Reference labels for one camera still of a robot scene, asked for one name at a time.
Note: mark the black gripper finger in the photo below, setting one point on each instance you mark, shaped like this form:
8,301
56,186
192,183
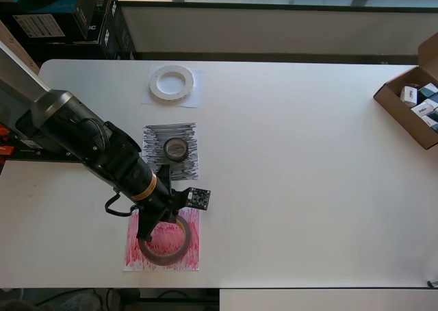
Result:
171,211
175,220

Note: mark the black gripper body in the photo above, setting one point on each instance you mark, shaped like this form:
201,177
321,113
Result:
147,222

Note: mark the red tape roll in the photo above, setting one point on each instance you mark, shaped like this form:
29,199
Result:
164,259

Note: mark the black tape roll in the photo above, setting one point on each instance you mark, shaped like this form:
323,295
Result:
176,158

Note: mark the white tape roll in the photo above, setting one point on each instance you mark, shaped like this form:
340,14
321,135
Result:
171,98

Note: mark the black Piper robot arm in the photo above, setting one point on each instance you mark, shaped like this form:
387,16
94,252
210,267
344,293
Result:
85,143

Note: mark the red scribbled paper sheet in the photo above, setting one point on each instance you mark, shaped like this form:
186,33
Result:
133,256

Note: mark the black scribbled paper sheet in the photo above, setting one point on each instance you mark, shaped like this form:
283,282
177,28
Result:
186,167

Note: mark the plain white paper sheet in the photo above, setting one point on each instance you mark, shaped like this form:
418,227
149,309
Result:
196,98

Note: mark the white panel below table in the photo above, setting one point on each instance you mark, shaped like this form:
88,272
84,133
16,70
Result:
325,300

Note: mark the black carton white lettering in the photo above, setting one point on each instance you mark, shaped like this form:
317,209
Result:
89,16

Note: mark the Huntkey cardboard box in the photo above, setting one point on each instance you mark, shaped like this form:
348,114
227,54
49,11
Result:
17,50

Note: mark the black box white label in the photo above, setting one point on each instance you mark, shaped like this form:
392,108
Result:
37,25

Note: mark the open cardboard box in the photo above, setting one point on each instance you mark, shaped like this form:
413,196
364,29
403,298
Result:
403,122

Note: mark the small white printed carton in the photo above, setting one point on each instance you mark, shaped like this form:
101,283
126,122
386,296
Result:
409,96
422,109
432,122

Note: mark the small navy carton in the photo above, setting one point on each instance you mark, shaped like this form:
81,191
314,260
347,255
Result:
427,91

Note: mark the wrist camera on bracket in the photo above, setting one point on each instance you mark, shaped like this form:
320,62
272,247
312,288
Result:
200,198

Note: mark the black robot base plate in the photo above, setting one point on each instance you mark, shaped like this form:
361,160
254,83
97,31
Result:
34,155

